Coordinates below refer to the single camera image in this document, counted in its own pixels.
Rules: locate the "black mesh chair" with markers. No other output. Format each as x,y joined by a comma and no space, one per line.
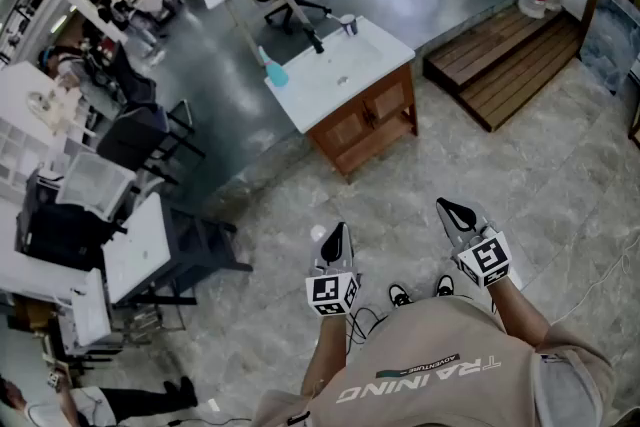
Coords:
132,77

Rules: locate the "person's right forearm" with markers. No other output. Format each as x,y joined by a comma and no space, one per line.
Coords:
520,315

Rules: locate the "white sink wooden cabinet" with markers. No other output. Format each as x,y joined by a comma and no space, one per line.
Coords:
350,80

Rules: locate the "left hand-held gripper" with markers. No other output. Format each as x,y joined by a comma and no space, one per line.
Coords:
332,290

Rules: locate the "black equipment case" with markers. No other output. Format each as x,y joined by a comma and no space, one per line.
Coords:
60,235

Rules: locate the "black metal rack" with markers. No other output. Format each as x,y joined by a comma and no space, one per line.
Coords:
200,245

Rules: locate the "person's beige t-shirt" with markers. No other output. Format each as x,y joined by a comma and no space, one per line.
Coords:
440,365

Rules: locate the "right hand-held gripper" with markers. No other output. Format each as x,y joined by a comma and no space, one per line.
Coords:
485,260

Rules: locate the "white toothbrush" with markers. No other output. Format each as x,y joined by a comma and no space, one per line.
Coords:
333,17

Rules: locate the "black and white sneaker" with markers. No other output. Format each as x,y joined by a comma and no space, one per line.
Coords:
445,286
399,296

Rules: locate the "blue framed picture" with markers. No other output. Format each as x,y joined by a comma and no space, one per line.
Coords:
610,40

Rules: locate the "white mesh chair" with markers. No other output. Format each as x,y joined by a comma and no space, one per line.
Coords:
95,185

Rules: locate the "navy chair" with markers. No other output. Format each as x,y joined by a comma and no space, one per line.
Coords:
135,135

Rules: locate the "black faucet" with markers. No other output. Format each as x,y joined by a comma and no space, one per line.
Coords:
315,40

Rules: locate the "brown wooden frame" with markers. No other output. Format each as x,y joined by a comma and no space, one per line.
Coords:
635,125

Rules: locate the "wooden slatted platform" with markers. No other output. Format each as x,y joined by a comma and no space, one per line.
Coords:
505,65

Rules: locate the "small white desk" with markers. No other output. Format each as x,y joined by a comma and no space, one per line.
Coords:
137,250

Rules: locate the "grey cup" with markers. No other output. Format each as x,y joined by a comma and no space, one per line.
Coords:
348,25

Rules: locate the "teal spray bottle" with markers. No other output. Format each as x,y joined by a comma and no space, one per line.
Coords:
277,76

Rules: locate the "person's left forearm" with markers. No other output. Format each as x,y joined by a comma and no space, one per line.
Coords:
325,350

